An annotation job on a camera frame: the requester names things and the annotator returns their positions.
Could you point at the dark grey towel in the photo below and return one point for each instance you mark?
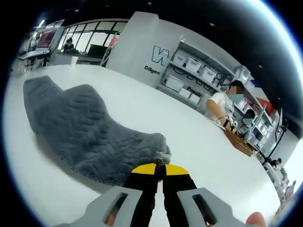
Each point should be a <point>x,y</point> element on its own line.
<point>82,127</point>

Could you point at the person's right hand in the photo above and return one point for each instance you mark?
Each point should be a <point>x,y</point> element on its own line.
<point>256,220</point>

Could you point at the wooden tray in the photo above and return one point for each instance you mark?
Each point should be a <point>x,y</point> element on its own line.
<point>239,143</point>

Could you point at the black tripod stand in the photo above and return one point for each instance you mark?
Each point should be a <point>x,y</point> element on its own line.
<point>281,118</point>

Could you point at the row of white storage boxes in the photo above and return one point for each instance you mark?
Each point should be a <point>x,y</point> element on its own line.
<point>193,65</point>

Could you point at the white paper cup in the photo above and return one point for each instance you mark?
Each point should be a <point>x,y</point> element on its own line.
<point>74,60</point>

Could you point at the black monitor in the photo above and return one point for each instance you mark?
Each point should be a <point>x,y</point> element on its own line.
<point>97,50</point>

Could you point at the pink hanging item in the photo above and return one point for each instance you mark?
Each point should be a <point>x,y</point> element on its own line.
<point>113,40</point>

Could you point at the white standing desk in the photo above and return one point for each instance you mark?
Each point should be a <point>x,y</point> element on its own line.
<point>33,54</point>

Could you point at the large purple display screen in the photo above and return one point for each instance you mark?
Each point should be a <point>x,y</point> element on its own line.
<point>48,35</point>

